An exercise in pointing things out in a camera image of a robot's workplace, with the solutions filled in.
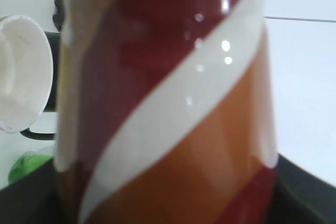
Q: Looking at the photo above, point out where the yellow paper cup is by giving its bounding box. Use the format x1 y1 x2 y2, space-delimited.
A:
1 15 54 134

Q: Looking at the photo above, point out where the brown Nescafe coffee bottle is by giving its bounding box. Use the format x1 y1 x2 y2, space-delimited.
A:
53 0 278 224

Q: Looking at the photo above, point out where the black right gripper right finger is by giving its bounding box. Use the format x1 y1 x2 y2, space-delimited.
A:
270 155 335 223

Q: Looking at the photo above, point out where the green soda bottle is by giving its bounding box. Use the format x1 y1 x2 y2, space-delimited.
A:
7 145 55 185

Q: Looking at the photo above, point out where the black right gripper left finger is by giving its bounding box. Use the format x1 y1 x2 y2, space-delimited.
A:
1 160 59 223

